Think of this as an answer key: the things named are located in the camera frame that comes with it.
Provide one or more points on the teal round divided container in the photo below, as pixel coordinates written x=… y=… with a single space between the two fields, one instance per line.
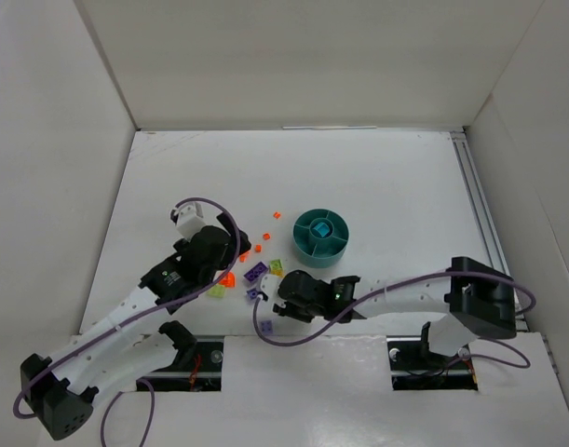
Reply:
x=320 y=238

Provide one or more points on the aluminium rail right side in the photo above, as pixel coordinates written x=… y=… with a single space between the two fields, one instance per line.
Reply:
x=482 y=214

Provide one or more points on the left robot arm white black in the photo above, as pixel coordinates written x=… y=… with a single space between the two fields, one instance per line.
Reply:
x=138 y=337

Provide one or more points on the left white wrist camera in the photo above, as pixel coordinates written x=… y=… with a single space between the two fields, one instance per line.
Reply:
x=188 y=219

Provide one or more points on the teal oval lego piece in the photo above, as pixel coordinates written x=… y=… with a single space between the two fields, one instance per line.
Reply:
x=321 y=229

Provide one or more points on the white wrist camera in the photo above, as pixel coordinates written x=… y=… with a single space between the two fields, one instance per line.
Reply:
x=268 y=287
x=188 y=219

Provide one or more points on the lavender square lego bottom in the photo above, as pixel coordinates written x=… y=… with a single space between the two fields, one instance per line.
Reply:
x=266 y=327

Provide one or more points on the green square lego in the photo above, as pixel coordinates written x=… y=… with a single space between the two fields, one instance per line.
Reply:
x=276 y=268

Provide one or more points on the orange round lego lower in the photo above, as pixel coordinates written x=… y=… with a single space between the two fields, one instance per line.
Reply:
x=229 y=281

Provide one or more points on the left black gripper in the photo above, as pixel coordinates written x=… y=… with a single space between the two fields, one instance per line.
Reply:
x=235 y=235

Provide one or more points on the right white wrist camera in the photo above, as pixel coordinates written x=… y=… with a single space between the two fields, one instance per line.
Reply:
x=268 y=287

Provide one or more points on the light green lego lower left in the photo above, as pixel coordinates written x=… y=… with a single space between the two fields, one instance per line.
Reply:
x=217 y=291

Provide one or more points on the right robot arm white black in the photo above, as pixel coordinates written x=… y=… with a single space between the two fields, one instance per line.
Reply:
x=473 y=300

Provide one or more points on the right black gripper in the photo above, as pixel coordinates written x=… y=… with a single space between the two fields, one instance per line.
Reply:
x=284 y=295

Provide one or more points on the dark purple long lego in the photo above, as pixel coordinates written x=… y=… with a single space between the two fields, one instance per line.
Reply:
x=256 y=272

